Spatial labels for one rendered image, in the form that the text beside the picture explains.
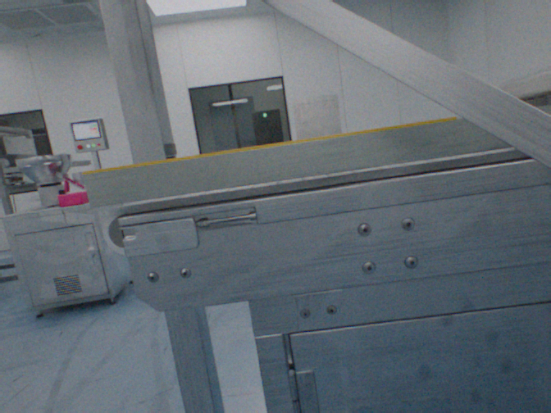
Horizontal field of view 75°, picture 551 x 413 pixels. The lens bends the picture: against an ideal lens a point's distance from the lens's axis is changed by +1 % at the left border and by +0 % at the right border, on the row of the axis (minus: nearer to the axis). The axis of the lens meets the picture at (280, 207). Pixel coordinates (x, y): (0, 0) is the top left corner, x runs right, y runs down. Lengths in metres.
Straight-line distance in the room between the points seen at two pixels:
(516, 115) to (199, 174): 0.24
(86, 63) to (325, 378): 5.71
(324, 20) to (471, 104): 0.13
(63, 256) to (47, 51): 3.80
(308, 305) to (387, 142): 0.19
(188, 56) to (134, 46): 4.94
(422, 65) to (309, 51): 5.40
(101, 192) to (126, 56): 0.36
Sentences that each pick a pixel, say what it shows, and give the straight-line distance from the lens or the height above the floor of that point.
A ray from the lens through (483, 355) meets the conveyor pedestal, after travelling 0.49.
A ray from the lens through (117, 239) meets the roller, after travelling 0.38.
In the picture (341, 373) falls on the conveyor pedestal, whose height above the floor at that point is 0.66.
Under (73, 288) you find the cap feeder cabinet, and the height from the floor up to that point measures 0.18.
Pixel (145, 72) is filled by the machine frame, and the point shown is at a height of 1.08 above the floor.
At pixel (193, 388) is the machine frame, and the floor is 0.50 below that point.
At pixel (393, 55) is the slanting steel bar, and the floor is 0.97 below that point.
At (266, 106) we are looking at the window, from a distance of 5.44.
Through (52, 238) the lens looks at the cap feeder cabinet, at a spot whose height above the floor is 0.56.
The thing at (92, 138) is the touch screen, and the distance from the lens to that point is 3.17.
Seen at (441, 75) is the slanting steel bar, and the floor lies 0.95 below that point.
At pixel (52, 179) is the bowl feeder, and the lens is 3.16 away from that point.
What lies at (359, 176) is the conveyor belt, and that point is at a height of 0.88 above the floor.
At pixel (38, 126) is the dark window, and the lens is 6.13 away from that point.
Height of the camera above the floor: 0.92
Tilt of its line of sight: 9 degrees down
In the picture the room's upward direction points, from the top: 8 degrees counter-clockwise
